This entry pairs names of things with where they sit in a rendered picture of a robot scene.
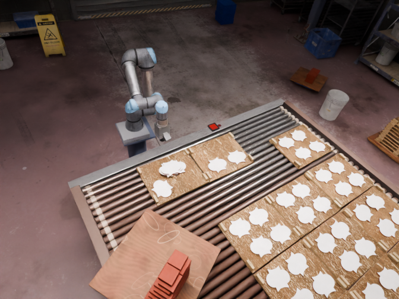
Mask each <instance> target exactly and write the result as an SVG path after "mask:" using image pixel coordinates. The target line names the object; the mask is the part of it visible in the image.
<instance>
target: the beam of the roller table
mask: <svg viewBox="0 0 399 299"><path fill-rule="evenodd" d="M283 103H284V100H282V99H281V98H280V99H278V100H275V101H272V102H270V103H267V104H265V105H263V106H259V107H257V108H255V109H252V110H250V111H247V112H244V113H242V114H239V115H237V116H234V117H231V118H230V119H227V120H224V121H222V122H219V123H216V124H217V126H218V124H220V125H221V126H220V127H219V128H220V129H218V130H216V131H214V132H212V131H211V130H210V129H209V128H208V127H207V128H204V129H201V130H199V131H196V132H194V133H191V134H189V135H186V136H183V137H181V138H179V139H176V140H174V141H171V142H168V143H166V144H163V145H161V146H159V147H156V148H153V149H150V150H148V151H146V152H143V153H140V154H138V155H135V156H133V157H131V158H127V159H126V160H123V161H120V162H118V163H115V164H112V165H111V166H108V167H105V168H102V169H100V170H97V171H95V172H92V173H90V174H87V175H85V176H82V177H79V178H77V179H75V180H72V181H70V182H68V185H69V187H70V188H72V187H75V186H78V185H80V188H81V190H82V188H84V187H86V186H88V185H92V184H94V183H97V182H99V181H102V180H104V179H106V178H109V177H111V176H114V175H116V174H119V173H121V172H123V171H126V170H128V169H131V168H133V167H136V166H138V165H140V164H143V163H146V162H148V161H150V160H153V159H155V158H157V157H160V156H162V155H165V154H167V153H169V152H172V151H174V150H177V149H179V148H182V147H184V146H186V145H189V144H191V143H193V142H196V141H199V140H201V139H203V138H206V137H208V136H210V135H213V134H215V133H218V132H220V131H223V130H225V129H228V128H230V127H232V126H235V125H237V124H240V123H242V122H245V121H247V120H249V119H252V118H254V117H257V116H259V115H261V114H264V113H266V112H269V111H271V110H274V109H276V108H278V107H280V106H282V105H283Z"/></svg>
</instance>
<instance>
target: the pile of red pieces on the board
mask: <svg viewBox="0 0 399 299"><path fill-rule="evenodd" d="M190 265H191V259H188V256H187V255H185V254H183V253H182V252H180V251H178V250H176V249H175V251H174V252H173V254H172V255H171V256H170V257H169V259H168V261H167V262H166V264H165V265H164V267H163V269H162V270H161V272H160V274H159V275H158V277H157V279H156V280H155V282H154V284H153V285H152V287H151V288H150V290H149V292H148V293H147V295H146V296H145V298H144V299H176V298H177V296H178V294H179V293H180V291H181V289H182V287H183V285H184V283H185V281H186V280H187V278H188V276H189V270H190Z"/></svg>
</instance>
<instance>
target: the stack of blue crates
mask: <svg viewBox="0 0 399 299"><path fill-rule="evenodd" d="M236 6H237V4H235V3H234V2H233V1H232V0H217V8H216V12H215V15H216V16H215V19H216V20H217V21H218V22H219V23H220V24H221V25H224V24H233V20H234V15H235V11H236Z"/></svg>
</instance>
